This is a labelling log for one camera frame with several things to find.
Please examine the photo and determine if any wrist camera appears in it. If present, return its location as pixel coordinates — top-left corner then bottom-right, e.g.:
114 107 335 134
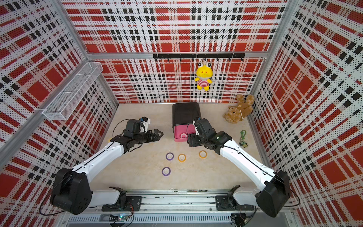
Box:
140 117 151 132
193 117 201 135

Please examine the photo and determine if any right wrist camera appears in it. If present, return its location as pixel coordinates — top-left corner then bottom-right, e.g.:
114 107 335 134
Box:
193 117 201 135

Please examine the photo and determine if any purple tape roll upper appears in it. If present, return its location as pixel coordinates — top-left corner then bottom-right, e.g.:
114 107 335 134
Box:
165 152 175 161

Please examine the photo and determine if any black pink drawer cabinet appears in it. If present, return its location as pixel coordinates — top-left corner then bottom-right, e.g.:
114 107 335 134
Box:
172 102 201 142

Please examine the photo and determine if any orange tape roll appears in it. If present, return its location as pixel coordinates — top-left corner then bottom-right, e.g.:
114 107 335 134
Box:
199 150 208 159
178 154 186 163

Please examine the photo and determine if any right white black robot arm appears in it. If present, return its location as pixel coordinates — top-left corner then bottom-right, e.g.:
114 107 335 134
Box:
186 118 292 218

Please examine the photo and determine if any purple tape roll lower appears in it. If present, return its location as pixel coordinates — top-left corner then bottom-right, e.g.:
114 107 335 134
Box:
162 167 171 176

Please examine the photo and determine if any black hook rail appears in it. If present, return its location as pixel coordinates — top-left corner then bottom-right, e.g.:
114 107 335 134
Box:
153 53 246 60

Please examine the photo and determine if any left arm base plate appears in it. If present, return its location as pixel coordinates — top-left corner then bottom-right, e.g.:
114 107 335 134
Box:
102 196 142 212

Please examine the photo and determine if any white wire mesh shelf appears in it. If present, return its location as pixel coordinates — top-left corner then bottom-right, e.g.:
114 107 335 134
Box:
42 61 103 121

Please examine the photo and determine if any brown teddy bear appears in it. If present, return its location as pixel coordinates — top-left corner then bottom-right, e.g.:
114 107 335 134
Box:
223 94 255 124

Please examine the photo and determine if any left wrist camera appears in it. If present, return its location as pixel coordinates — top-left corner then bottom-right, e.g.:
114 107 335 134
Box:
140 117 151 132

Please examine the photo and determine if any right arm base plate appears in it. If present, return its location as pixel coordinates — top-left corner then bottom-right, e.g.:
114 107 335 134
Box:
215 195 255 211

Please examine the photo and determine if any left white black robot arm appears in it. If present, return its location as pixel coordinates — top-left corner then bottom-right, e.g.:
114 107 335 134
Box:
50 117 164 215

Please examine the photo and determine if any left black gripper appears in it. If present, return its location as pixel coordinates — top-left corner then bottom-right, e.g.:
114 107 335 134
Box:
133 129 164 144

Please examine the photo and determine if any purple tape roll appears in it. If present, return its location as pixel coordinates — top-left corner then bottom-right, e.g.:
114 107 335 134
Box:
165 152 175 161
162 167 171 176

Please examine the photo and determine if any yellow frog plush toy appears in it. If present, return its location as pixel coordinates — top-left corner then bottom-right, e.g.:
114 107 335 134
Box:
195 62 213 91

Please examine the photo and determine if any aluminium front rail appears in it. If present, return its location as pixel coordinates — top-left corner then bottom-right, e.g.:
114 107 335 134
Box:
56 189 299 227

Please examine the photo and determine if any green keychain toy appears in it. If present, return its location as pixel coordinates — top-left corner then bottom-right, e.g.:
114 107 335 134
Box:
239 130 248 148

